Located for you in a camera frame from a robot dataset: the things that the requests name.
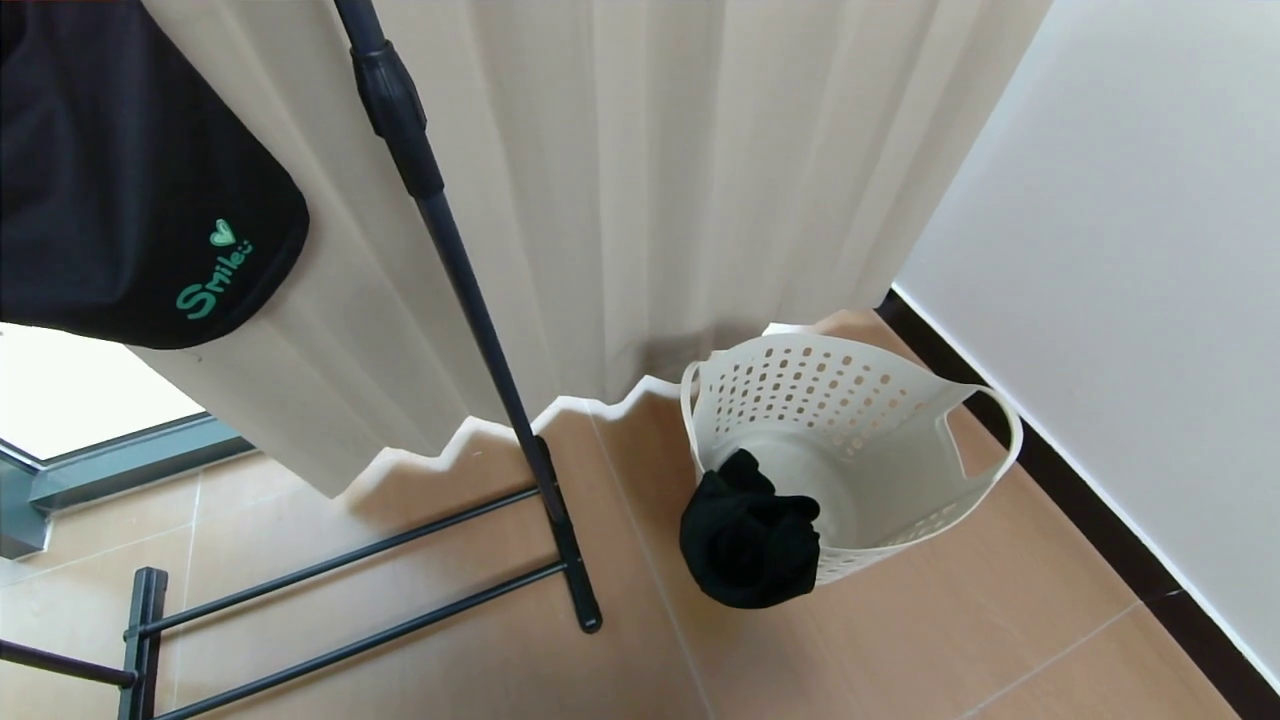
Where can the black clothes rack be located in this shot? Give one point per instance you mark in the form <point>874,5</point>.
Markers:
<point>470,290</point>

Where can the beige curtain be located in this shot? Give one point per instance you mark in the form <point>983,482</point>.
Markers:
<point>650,200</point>

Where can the window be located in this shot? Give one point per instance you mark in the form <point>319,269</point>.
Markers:
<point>100,440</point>

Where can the black garment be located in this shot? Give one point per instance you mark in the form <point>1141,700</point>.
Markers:
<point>745,540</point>

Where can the white laundry basket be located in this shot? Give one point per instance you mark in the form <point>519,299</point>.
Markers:
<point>900,440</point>

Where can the black shorts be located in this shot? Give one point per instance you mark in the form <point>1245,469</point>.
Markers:
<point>120,200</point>

